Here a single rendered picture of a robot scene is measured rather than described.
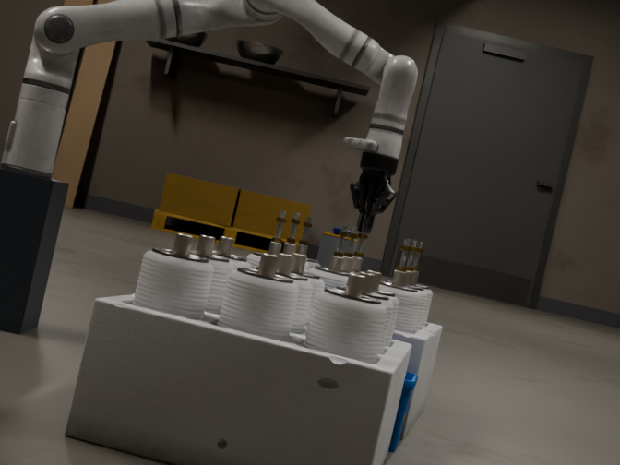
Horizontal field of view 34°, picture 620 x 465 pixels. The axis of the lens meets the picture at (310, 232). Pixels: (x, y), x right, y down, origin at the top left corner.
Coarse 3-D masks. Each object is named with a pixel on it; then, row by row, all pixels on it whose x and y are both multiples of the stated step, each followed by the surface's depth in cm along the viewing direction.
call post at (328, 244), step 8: (328, 240) 226; (336, 240) 226; (344, 240) 225; (320, 248) 226; (328, 248) 226; (336, 248) 226; (344, 248) 225; (352, 248) 227; (320, 256) 226; (328, 256) 226; (320, 264) 226; (328, 264) 226
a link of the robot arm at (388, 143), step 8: (376, 128) 208; (368, 136) 209; (376, 136) 207; (384, 136) 207; (392, 136) 207; (400, 136) 209; (344, 144) 208; (352, 144) 206; (360, 144) 204; (368, 144) 203; (376, 144) 204; (384, 144) 207; (392, 144) 207; (400, 144) 209; (376, 152) 207; (384, 152) 207; (392, 152) 207
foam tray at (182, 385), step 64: (128, 320) 130; (192, 320) 130; (128, 384) 129; (192, 384) 128; (256, 384) 127; (320, 384) 126; (384, 384) 124; (128, 448) 129; (192, 448) 128; (256, 448) 127; (320, 448) 125; (384, 448) 146
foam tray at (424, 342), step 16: (400, 336) 177; (416, 336) 178; (432, 336) 190; (416, 352) 177; (432, 352) 200; (416, 368) 177; (432, 368) 211; (416, 384) 178; (416, 400) 187; (416, 416) 197
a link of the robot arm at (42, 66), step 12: (36, 48) 203; (36, 60) 202; (48, 60) 203; (60, 60) 204; (72, 60) 205; (36, 72) 198; (48, 72) 198; (60, 72) 201; (72, 72) 205; (36, 84) 197; (48, 84) 198; (60, 84) 199
